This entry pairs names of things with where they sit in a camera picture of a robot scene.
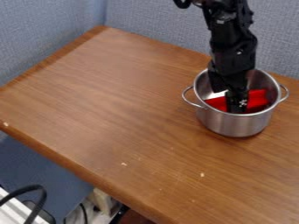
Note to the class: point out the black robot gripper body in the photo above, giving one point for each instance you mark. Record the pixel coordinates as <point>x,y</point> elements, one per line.
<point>233,56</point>

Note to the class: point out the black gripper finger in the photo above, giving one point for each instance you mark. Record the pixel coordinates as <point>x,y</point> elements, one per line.
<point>217,82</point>
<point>237,100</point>

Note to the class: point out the red rectangular block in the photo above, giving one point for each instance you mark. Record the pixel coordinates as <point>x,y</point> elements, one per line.
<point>257,103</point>

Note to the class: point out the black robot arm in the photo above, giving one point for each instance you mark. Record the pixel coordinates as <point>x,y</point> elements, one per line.
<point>225,15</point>

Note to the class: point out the stainless steel pot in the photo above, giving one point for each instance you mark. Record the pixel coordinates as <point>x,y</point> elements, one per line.
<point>225,123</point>

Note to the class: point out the white items under table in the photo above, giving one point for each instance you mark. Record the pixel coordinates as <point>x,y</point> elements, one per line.
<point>98,209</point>

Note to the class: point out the black and white chair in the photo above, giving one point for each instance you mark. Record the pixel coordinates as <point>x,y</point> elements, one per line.
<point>22,206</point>

